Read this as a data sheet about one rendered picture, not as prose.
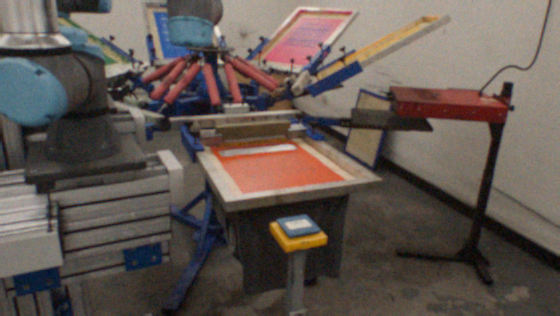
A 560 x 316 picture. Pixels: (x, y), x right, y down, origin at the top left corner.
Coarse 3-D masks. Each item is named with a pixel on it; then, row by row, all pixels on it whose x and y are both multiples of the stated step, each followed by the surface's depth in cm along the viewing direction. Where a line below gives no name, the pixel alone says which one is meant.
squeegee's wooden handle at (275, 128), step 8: (288, 120) 197; (216, 128) 184; (224, 128) 185; (232, 128) 186; (240, 128) 188; (248, 128) 189; (256, 128) 190; (264, 128) 192; (272, 128) 194; (280, 128) 195; (288, 128) 197; (224, 136) 186; (232, 136) 187; (240, 136) 189; (248, 136) 190; (256, 136) 192; (264, 136) 193
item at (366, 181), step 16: (320, 144) 188; (208, 160) 164; (336, 160) 175; (208, 176) 152; (368, 176) 154; (224, 192) 137; (256, 192) 137; (272, 192) 138; (288, 192) 138; (304, 192) 141; (320, 192) 143; (336, 192) 146; (352, 192) 148; (224, 208) 133; (240, 208) 133
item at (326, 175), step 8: (256, 144) 196; (264, 144) 196; (272, 144) 196; (280, 144) 197; (296, 144) 198; (264, 152) 185; (272, 152) 186; (280, 152) 186; (288, 152) 187; (296, 152) 187; (304, 152) 187; (312, 160) 178; (320, 168) 170; (328, 168) 170; (288, 176) 160; (296, 176) 161; (304, 176) 161; (312, 176) 161; (320, 176) 162; (328, 176) 162; (336, 176) 162; (296, 184) 154; (304, 184) 154
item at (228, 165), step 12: (252, 144) 195; (216, 156) 178; (228, 156) 179; (240, 156) 179; (252, 156) 180; (228, 168) 166; (240, 180) 155; (264, 180) 156; (276, 180) 156; (288, 180) 157
